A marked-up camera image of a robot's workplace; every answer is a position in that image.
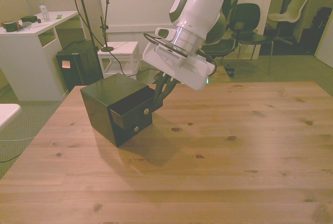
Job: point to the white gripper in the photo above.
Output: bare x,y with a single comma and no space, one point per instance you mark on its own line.
192,74

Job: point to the black drawer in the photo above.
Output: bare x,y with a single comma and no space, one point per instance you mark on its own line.
128,135
132,117

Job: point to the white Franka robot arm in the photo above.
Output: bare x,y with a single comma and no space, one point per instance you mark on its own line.
200,8

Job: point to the brass drawer knob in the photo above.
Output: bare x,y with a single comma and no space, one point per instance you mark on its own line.
136,129
146,111

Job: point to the black closed drawer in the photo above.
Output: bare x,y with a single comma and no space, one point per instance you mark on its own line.
128,135

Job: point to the black drawer cabinet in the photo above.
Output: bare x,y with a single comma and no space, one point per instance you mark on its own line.
99,99

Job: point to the white small side table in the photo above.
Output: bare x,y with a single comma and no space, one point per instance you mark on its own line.
122,47

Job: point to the black shell chair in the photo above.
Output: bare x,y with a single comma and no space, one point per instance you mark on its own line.
219,46
247,16

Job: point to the black round base stand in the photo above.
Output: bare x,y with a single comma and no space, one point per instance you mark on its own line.
106,26

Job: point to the black computer tower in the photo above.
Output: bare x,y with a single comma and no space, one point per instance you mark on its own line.
78,70

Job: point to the orange sticky note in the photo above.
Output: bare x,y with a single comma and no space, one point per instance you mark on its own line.
66,64

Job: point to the black tall pole stand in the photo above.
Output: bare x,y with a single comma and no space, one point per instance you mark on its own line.
84,8

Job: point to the green sticky note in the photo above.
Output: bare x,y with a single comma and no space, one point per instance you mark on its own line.
58,16

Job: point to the white desk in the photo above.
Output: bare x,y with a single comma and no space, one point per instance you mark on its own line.
28,60

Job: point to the clear plastic bottle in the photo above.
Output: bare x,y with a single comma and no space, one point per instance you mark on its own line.
44,13

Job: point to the white shell chair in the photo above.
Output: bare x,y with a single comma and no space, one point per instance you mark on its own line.
291,11

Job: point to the black desk gadget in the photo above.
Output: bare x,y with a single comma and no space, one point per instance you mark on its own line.
28,19

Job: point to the white rounded table edge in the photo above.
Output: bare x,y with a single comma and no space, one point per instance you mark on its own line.
7,113

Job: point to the dark round mug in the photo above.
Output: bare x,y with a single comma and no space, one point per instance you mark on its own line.
10,27

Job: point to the dark bag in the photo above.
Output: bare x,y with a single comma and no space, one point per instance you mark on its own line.
322,26

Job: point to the wrist camera with vents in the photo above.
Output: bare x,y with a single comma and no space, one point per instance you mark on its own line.
169,52

